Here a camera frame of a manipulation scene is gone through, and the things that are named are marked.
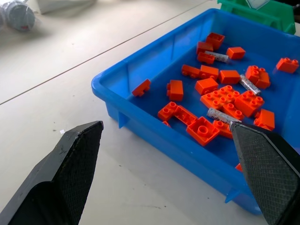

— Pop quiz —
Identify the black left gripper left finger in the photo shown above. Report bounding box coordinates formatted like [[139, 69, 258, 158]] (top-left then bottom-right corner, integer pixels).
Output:
[[0, 120, 104, 225]]

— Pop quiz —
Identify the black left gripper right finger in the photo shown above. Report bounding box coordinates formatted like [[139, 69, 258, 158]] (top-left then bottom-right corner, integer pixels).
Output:
[[229, 122, 300, 225]]

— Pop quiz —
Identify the green plastic bin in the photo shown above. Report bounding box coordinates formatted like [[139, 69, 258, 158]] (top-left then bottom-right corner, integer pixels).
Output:
[[217, 0, 296, 35]]

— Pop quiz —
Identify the silver cylindrical battery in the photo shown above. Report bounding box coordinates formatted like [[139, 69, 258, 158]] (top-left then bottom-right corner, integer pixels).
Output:
[[206, 107, 242, 125], [204, 50, 230, 64], [239, 74, 262, 95]]

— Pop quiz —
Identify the flat orange building plate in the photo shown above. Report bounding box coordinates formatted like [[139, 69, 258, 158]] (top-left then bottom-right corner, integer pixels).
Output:
[[200, 85, 240, 111]]

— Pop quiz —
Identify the blue plastic tray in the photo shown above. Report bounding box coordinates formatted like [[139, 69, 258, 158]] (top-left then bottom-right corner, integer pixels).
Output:
[[90, 8, 300, 216]]

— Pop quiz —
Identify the grey item in clear wrap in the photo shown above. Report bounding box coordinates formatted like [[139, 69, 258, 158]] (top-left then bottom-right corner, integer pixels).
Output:
[[0, 0, 36, 32]]

